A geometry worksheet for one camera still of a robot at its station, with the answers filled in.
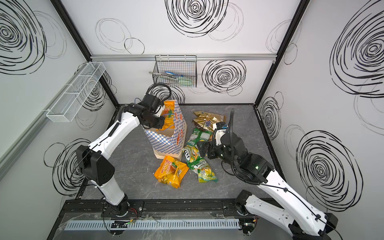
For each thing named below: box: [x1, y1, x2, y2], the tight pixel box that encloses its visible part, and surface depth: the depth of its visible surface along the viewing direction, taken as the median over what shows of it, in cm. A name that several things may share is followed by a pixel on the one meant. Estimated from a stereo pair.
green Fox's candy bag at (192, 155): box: [182, 145, 202, 166], surface depth 90 cm
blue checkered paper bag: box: [144, 100, 188, 160], surface depth 79 cm
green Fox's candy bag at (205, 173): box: [186, 158, 218, 183], surface depth 82 cm
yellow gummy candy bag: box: [154, 155, 189, 189], surface depth 82 cm
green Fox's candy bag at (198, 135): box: [186, 128, 213, 147], surface depth 99 cm
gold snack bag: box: [192, 111, 226, 133], surface depth 104 cm
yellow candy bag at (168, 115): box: [157, 100, 175, 131], surface depth 84 cm
